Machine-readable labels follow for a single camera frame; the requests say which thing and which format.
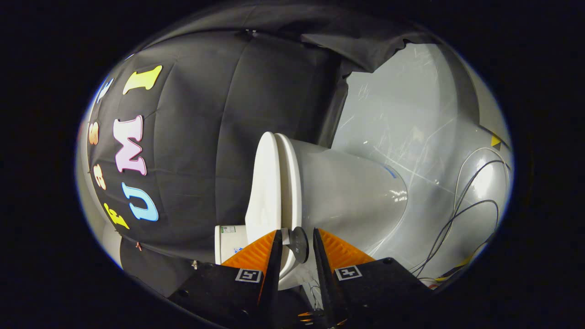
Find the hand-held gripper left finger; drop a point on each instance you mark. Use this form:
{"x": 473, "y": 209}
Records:
{"x": 273, "y": 283}

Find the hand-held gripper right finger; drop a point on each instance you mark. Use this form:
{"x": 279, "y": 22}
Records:
{"x": 327, "y": 283}

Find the white toilet lid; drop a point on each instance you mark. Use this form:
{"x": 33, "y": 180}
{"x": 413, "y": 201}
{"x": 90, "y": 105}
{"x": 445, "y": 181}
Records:
{"x": 263, "y": 192}

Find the white ceramic toilet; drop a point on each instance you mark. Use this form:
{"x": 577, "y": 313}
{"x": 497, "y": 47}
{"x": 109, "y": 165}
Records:
{"x": 347, "y": 192}

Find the black backdrop cloth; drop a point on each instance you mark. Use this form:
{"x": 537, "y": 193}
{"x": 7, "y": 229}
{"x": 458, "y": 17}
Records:
{"x": 205, "y": 137}

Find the yellow floor tape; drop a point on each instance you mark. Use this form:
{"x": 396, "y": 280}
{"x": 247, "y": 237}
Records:
{"x": 496, "y": 140}

